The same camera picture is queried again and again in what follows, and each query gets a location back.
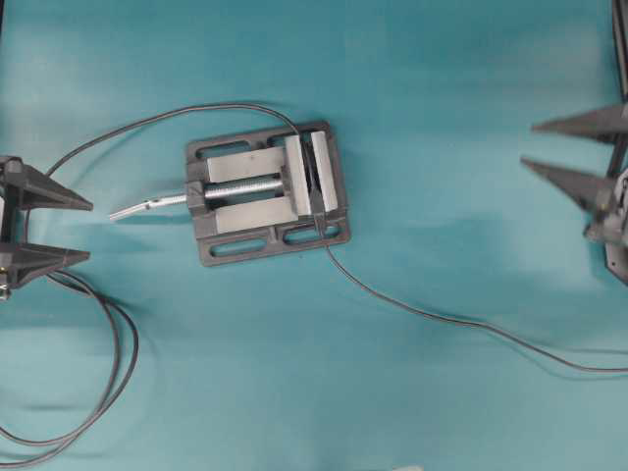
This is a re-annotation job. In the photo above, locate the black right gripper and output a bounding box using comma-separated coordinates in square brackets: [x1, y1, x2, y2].
[520, 103, 627, 248]

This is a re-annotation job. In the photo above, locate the black metal bench vise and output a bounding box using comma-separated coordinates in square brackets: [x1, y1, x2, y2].
[185, 121, 351, 267]

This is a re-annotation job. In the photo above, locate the black female connector cable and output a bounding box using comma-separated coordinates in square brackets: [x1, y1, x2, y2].
[0, 101, 300, 453]

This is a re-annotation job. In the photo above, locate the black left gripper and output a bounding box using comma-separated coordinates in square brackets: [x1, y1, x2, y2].
[1, 156, 93, 300]

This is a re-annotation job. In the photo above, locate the black frame rail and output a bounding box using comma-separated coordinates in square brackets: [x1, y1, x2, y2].
[611, 0, 627, 102]

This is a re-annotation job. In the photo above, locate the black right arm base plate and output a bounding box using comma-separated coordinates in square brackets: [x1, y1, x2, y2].
[604, 243, 628, 285]

